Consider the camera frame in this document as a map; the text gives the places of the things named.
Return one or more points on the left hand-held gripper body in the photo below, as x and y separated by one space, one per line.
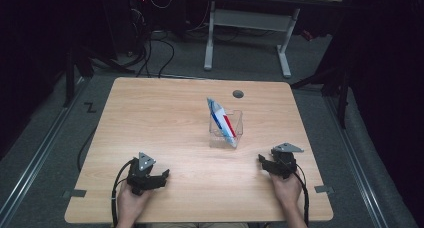
139 180

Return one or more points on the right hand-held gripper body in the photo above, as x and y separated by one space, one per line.
285 164

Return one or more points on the clear plastic box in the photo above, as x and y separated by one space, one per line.
237 121

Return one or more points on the white red blue toothpaste tube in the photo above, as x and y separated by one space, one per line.
221 119

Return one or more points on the person's left hand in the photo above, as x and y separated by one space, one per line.
130 205

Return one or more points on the person's right hand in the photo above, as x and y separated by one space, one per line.
286 191

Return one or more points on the grey tape piece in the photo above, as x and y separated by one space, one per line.
324 189

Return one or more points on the black stand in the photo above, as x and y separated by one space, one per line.
343 98
69 78

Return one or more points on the metal floor rail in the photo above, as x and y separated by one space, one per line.
358 164
36 161

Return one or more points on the white frame wooden desk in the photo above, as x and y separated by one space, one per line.
253 19

